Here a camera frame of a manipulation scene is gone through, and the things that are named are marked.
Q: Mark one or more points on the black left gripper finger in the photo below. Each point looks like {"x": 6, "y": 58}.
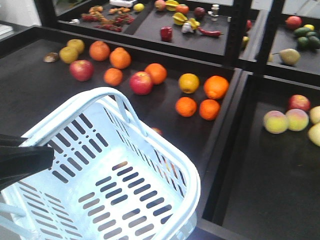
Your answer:
{"x": 17, "y": 163}

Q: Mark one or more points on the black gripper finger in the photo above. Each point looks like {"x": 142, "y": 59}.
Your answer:
{"x": 11, "y": 141}

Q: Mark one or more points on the light blue plastic basket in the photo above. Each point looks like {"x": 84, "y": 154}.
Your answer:
{"x": 112, "y": 177}

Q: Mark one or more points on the pink peach behind basket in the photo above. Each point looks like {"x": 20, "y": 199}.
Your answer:
{"x": 298, "y": 119}

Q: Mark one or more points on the red apple behind basket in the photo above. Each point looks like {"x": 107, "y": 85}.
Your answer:
{"x": 298, "y": 101}

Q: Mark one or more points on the orange front left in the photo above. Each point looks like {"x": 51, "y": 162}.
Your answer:
{"x": 186, "y": 106}

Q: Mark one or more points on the yellow grapefruit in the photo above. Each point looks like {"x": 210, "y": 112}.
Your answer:
{"x": 188, "y": 83}

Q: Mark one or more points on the red bell pepper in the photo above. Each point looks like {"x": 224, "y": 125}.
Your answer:
{"x": 166, "y": 33}

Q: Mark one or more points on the orange front right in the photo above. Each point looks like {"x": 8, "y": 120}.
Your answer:
{"x": 209, "y": 109}

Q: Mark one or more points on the large orange near divider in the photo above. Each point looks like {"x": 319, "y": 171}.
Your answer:
{"x": 215, "y": 87}

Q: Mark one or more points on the black wooden produce display stand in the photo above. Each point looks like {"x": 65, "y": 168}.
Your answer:
{"x": 255, "y": 185}

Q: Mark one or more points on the black upright shelf post left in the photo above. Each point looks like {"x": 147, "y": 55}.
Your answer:
{"x": 237, "y": 26}

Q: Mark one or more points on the black upright shelf post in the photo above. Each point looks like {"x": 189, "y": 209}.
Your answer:
{"x": 270, "y": 29}
{"x": 237, "y": 26}

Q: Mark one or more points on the black upright shelf post right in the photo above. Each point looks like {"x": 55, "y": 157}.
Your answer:
{"x": 270, "y": 29}

